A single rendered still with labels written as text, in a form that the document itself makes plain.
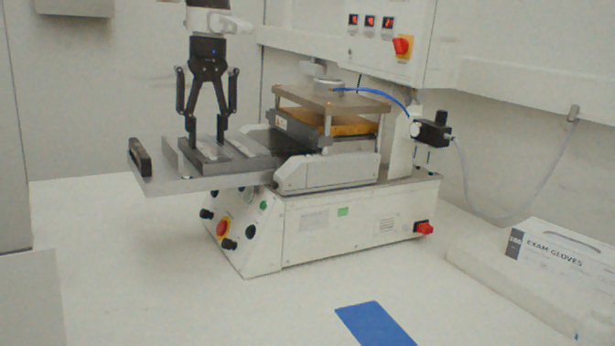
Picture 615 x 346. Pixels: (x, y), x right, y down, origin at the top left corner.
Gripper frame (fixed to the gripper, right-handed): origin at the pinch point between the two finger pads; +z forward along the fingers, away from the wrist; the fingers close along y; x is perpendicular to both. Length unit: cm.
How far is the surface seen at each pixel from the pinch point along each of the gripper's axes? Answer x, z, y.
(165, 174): 7.1, 6.0, 10.6
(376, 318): 39, 28, -22
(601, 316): 66, 13, -42
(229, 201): -2.9, 18.6, -6.8
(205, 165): 10.1, 3.7, 3.4
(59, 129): -141, 35, 26
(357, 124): 9.9, -3.2, -32.9
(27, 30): -141, -9, 34
